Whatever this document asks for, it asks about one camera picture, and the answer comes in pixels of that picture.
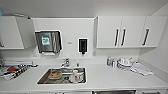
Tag chrome faucet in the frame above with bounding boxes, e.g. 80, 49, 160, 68
60, 57, 72, 69

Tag white wall cabinet two handles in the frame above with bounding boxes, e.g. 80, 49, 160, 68
0, 14, 36, 51

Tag white wall cabinet three handles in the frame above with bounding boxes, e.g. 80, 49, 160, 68
93, 14, 168, 50

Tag stainless steel sink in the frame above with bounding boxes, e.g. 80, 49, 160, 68
36, 66, 88, 85

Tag brown bowl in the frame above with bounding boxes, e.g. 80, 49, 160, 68
47, 70, 63, 81

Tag small clear bottle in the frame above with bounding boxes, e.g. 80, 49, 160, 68
111, 58, 118, 69

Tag black soap dispenser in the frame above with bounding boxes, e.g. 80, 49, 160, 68
77, 37, 90, 56

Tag dish drying rack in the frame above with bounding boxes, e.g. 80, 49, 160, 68
0, 61, 38, 81

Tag steel paper towel dispenser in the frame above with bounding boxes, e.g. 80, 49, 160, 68
34, 30, 63, 55

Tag white cup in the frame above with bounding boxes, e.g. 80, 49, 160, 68
71, 68, 85, 84

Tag small sink soap pump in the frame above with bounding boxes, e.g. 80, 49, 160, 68
75, 59, 81, 68

